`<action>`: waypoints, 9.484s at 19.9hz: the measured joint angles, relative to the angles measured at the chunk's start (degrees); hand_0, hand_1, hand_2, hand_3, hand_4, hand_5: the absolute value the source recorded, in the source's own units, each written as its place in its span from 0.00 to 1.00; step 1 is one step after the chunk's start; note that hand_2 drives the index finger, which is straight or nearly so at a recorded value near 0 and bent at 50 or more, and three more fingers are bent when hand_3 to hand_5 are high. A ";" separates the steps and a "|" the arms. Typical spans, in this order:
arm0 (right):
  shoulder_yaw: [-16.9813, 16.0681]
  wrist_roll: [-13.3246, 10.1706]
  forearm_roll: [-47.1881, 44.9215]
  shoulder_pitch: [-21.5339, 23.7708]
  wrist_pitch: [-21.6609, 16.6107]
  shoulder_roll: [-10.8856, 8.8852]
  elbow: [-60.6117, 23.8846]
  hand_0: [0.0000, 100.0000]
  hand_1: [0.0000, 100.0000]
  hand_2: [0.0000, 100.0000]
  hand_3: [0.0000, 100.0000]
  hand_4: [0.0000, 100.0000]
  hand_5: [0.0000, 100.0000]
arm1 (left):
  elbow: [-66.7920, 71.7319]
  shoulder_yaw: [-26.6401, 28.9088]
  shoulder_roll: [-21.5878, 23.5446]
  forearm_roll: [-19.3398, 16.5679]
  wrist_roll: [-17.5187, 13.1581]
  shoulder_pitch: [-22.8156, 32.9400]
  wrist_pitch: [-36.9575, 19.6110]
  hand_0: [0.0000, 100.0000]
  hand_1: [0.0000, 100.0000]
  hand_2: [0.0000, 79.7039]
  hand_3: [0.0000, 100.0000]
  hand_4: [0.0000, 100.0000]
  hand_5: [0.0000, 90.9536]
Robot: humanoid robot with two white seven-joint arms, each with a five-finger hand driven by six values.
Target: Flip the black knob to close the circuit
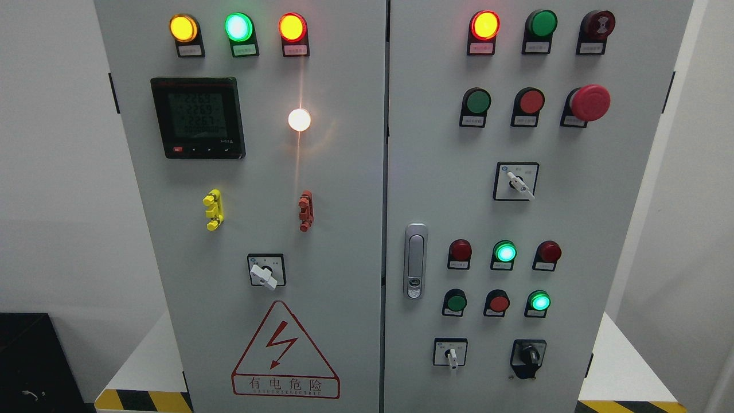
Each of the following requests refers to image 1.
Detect grey right cabinet door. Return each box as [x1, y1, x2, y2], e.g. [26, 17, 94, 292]
[384, 1, 693, 412]

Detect white rotary switch upper right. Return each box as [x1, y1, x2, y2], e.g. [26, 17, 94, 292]
[493, 162, 540, 201]

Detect white glowing indicator lamp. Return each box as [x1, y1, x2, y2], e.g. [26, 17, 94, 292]
[287, 108, 312, 133]

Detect white rotary switch left door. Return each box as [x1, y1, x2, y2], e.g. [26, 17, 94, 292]
[247, 253, 287, 291]

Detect yellow terminal connector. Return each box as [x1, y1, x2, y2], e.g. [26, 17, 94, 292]
[202, 188, 224, 232]

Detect green push button top row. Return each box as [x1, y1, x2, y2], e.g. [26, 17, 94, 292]
[521, 9, 558, 55]

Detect silver door latch handle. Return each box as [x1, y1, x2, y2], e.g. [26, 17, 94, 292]
[403, 223, 428, 299]

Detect red lit lamp right door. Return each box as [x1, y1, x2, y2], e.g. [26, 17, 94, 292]
[466, 10, 501, 56]

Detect grey left cabinet door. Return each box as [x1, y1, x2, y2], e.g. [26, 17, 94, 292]
[95, 1, 387, 412]

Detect green push button second row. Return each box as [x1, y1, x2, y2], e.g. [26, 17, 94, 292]
[459, 87, 492, 128]

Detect dark red lamp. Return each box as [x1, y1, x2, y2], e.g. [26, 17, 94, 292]
[447, 239, 473, 270]
[532, 240, 562, 272]

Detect grey cabinet door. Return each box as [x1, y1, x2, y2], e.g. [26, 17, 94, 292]
[384, 1, 693, 412]
[95, 1, 387, 412]

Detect yellow indicator lamp top left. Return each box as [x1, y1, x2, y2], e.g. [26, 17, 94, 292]
[169, 13, 205, 58]

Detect green push button lower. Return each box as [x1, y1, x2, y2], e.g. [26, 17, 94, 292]
[442, 289, 468, 317]

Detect black selector knob switch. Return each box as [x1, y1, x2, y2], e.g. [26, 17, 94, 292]
[510, 339, 547, 380]

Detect white rotary switch bottom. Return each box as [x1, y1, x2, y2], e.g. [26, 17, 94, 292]
[432, 337, 468, 369]

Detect red push button lower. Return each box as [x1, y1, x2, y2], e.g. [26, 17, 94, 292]
[484, 289, 510, 317]

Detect white rotary switch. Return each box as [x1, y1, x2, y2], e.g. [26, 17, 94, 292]
[432, 337, 468, 369]
[493, 162, 540, 201]

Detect dark red lamp right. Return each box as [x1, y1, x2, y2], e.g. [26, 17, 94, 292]
[532, 240, 562, 272]

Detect black digital power meter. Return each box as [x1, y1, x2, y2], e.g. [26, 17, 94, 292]
[150, 77, 246, 159]

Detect dark red lamp left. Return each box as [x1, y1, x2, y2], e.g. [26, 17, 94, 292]
[447, 239, 473, 270]

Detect red push button second row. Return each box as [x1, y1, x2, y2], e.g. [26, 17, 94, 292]
[510, 87, 545, 128]

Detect red emergency stop mushroom button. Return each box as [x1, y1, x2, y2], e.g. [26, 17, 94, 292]
[559, 84, 611, 128]

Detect green lit button lower right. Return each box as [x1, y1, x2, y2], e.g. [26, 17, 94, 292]
[524, 290, 552, 318]

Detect dark red buzzer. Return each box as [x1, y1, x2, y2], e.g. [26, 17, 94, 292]
[576, 10, 616, 56]

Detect orange-red indicator lamp left door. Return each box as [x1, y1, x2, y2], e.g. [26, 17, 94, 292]
[278, 11, 310, 57]

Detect green lit lamp middle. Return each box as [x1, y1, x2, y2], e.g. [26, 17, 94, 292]
[490, 240, 517, 270]

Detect red electrical hazard warning sticker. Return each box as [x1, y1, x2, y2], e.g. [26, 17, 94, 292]
[231, 300, 341, 399]

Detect black box bottom left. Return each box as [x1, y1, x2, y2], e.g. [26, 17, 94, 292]
[1, 312, 85, 412]

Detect white base platform hazard stripes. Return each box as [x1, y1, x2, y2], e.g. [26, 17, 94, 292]
[94, 312, 686, 412]

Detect green indicator lamp top left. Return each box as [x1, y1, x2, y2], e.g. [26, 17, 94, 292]
[224, 11, 259, 58]

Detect red terminal connector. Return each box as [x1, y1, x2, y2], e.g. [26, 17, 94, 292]
[297, 190, 314, 232]

